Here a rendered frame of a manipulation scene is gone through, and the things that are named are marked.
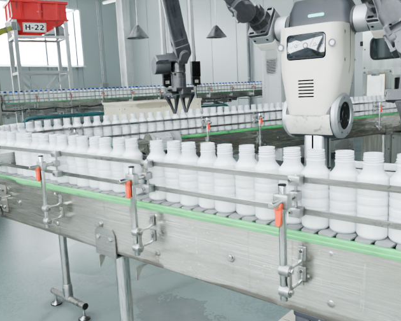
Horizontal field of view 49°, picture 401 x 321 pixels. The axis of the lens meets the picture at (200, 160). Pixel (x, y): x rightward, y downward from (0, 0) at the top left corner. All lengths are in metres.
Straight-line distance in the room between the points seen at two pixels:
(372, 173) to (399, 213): 0.09
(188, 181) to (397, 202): 0.51
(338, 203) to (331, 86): 0.70
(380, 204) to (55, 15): 7.35
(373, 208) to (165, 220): 0.55
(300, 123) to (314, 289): 0.77
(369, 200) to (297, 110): 0.77
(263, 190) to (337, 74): 0.67
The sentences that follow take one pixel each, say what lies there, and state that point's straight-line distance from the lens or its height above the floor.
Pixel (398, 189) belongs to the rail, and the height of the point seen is 1.11.
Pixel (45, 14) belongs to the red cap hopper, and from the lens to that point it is 7.91.
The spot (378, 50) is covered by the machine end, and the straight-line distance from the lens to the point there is 5.03.
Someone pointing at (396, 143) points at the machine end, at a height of 0.66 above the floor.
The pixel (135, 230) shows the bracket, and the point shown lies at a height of 0.94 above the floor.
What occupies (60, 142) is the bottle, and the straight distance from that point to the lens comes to 1.59.
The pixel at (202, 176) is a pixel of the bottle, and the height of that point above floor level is 1.08.
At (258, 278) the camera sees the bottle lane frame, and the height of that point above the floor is 0.87.
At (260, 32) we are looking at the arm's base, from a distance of 1.75.
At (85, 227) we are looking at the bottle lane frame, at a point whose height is 0.88.
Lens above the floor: 1.30
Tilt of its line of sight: 9 degrees down
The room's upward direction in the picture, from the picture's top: 3 degrees counter-clockwise
